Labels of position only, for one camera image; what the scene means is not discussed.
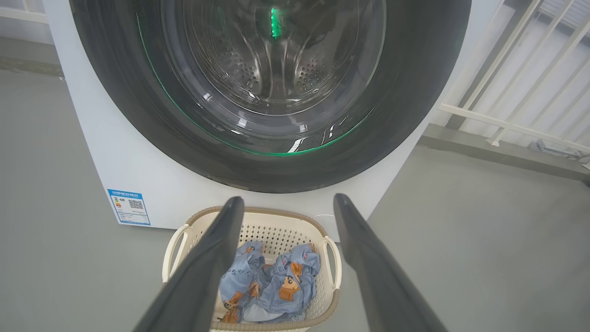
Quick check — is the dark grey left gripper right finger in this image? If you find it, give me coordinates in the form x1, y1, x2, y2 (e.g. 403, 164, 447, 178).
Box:
333, 193, 448, 332

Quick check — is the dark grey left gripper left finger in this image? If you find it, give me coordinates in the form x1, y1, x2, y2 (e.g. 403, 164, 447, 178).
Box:
134, 196, 245, 332

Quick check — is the blue bear-print garment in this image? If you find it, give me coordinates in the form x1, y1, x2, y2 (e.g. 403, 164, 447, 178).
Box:
219, 241, 321, 324

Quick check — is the black round glass washer door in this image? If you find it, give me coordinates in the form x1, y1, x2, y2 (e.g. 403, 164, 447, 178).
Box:
69, 0, 472, 194

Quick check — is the cream perforated plastic laundry basket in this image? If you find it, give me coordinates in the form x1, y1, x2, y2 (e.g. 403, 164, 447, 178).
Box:
162, 206, 342, 332

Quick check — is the white front-load washing machine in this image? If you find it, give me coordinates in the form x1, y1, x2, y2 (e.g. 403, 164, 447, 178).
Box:
42, 0, 504, 243

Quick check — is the round white filter cover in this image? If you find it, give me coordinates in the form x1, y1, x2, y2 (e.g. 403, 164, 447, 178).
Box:
310, 213, 336, 229

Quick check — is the blue energy label sticker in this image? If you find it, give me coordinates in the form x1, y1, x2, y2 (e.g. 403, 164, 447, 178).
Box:
107, 189, 151, 226

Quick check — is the white metal railing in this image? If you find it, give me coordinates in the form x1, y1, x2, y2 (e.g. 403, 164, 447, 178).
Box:
438, 0, 590, 157
0, 0, 49, 25

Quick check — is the perforated steel washer drum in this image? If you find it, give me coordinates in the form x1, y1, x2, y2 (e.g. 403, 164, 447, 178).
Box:
182, 0, 385, 116

